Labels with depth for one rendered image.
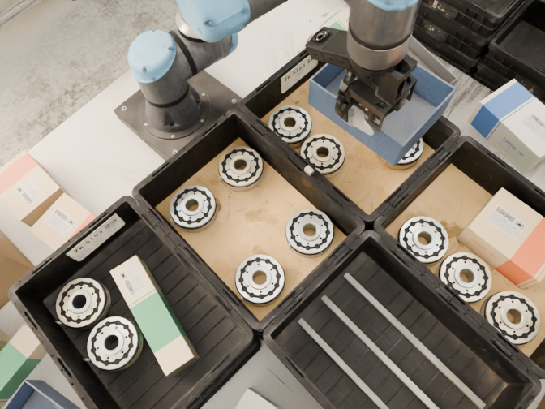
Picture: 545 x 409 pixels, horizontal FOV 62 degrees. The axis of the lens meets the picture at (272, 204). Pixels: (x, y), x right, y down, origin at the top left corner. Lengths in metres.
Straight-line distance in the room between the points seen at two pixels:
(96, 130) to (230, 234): 0.56
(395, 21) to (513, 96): 0.83
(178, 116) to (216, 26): 0.72
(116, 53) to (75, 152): 1.21
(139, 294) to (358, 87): 0.58
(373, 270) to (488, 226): 0.24
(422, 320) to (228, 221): 0.46
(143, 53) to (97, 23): 1.58
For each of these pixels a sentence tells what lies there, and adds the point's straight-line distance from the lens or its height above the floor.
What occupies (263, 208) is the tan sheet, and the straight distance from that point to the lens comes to 1.02.
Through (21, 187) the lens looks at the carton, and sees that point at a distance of 1.29.
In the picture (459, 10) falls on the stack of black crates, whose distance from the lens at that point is 1.84.
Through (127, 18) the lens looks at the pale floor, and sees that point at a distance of 2.65.
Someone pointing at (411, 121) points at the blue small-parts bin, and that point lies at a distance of 0.86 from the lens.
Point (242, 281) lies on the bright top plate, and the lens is 0.94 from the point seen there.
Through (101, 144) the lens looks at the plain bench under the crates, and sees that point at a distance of 1.35.
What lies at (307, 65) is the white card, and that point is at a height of 0.89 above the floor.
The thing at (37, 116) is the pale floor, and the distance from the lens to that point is 2.45.
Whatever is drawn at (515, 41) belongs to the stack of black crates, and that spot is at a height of 0.38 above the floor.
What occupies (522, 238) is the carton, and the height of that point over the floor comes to 0.90.
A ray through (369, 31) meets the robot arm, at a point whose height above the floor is 1.39.
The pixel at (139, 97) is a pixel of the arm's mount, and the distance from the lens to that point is 1.34.
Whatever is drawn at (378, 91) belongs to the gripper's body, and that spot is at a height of 1.26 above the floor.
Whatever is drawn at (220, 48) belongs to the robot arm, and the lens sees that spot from 1.14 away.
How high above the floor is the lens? 1.77
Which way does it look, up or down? 68 degrees down
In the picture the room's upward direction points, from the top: 7 degrees counter-clockwise
